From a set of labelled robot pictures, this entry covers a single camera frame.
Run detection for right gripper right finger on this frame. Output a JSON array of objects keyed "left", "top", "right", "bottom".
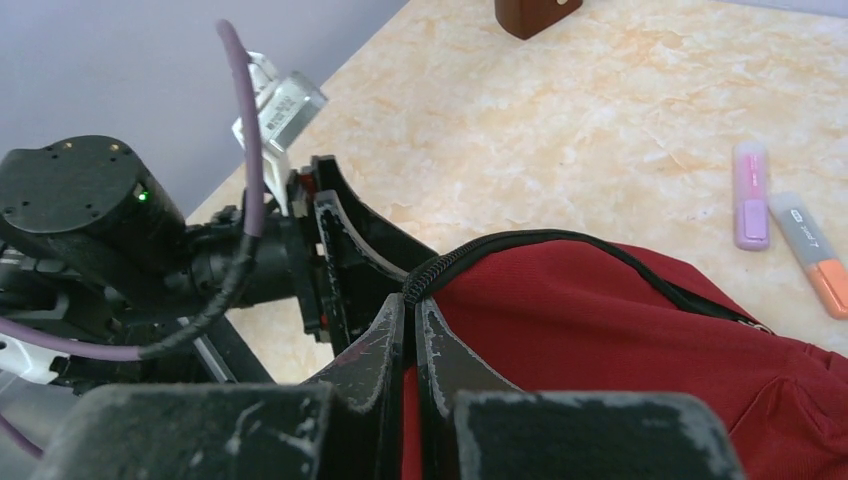
[{"left": 415, "top": 299, "right": 745, "bottom": 479}]

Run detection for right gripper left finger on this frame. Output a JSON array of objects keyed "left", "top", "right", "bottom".
[{"left": 34, "top": 294, "right": 404, "bottom": 479}]

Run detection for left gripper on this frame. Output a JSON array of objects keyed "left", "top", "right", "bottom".
[{"left": 185, "top": 155, "right": 437, "bottom": 355}]

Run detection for red backpack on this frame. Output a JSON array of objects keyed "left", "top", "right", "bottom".
[{"left": 403, "top": 229, "right": 847, "bottom": 479}]

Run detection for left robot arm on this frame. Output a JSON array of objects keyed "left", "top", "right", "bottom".
[{"left": 1, "top": 135, "right": 433, "bottom": 395}]

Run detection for brown wooden metronome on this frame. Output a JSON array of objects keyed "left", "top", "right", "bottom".
[{"left": 494, "top": 0, "right": 583, "bottom": 40}]

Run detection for orange highlighter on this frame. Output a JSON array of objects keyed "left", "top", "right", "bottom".
[{"left": 768, "top": 192, "right": 847, "bottom": 320}]

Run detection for pink highlighter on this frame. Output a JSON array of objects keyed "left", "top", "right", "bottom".
[{"left": 732, "top": 141, "right": 770, "bottom": 251}]

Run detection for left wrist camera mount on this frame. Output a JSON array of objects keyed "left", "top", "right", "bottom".
[{"left": 248, "top": 52, "right": 328, "bottom": 216}]

